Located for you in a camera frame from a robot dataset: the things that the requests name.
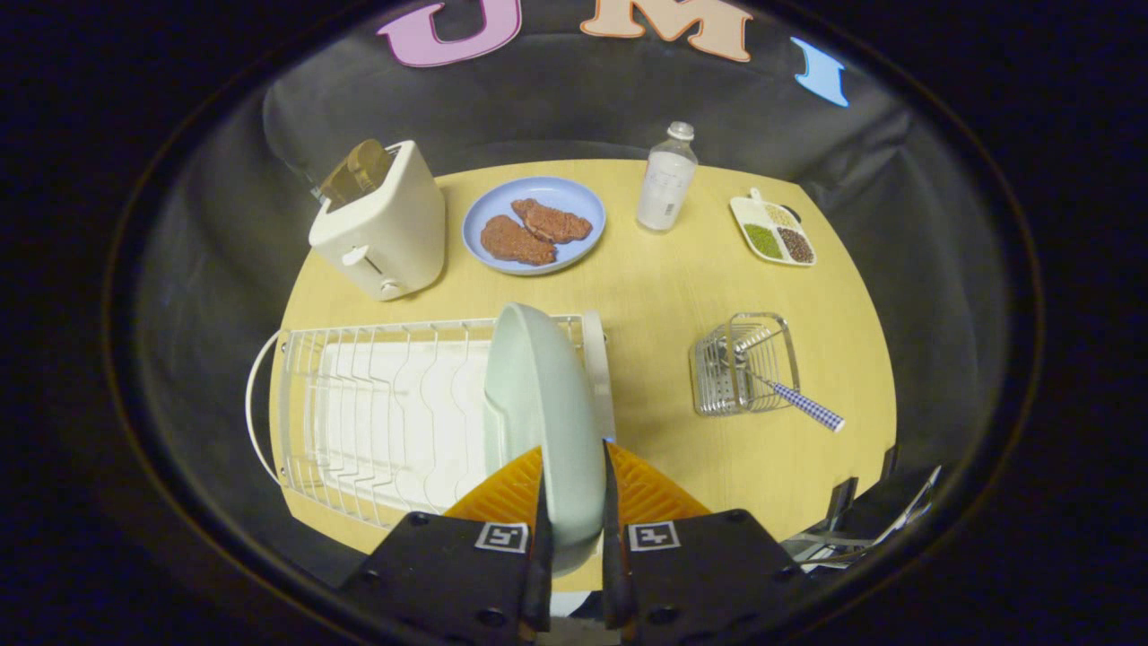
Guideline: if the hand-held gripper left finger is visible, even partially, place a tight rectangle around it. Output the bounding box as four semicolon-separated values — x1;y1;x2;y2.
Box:
337;446;553;646

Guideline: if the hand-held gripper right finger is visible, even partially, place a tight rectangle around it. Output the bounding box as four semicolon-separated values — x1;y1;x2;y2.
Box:
601;441;805;646

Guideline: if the pale green plate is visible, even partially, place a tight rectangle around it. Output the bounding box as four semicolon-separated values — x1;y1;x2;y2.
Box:
483;302;607;577

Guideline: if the white wire dish rack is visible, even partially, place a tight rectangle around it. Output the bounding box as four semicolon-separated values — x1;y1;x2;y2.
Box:
245;310;618;532

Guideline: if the metal wire basket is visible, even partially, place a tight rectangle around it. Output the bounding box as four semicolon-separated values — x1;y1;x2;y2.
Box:
690;312;802;418

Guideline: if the checkered handle spoon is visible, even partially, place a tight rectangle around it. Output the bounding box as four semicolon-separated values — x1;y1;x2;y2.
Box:
728;328;846;433

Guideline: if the blue plate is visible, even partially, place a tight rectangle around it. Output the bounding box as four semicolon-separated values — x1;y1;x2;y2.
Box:
462;176;607;275

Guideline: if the brown meat patty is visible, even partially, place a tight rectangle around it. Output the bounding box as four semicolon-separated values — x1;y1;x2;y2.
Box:
511;198;594;245
480;214;558;267

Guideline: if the cream toaster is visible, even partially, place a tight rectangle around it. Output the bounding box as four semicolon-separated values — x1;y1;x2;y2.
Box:
309;140;447;301

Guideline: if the white divided seasoning tray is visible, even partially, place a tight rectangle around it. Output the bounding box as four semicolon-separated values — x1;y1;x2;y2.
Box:
729;188;818;267

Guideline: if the clear plastic bottle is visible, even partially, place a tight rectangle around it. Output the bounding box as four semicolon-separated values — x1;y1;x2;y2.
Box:
636;122;699;233

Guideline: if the brown toast slice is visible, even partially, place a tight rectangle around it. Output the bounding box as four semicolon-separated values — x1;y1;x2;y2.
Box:
319;139;392;205

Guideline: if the black backdrop cloth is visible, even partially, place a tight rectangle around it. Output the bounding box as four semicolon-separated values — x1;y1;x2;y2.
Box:
135;0;1023;575

